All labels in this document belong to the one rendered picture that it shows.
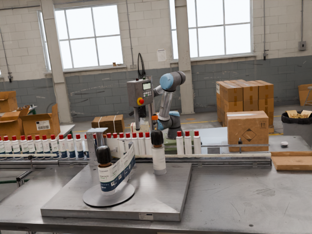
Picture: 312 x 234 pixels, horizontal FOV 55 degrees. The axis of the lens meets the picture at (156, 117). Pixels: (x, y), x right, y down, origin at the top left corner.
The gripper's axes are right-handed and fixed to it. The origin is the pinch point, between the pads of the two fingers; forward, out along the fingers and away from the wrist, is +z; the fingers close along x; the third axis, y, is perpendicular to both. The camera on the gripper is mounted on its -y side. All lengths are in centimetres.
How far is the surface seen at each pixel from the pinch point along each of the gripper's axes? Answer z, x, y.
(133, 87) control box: -43, -53, 3
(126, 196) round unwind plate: 11, -117, 2
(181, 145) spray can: 1, -61, 36
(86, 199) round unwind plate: 12, -119, -21
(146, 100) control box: -32, -48, 12
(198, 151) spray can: 6, -63, 49
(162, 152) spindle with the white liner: -3, -87, 23
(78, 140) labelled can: -3, -47, -45
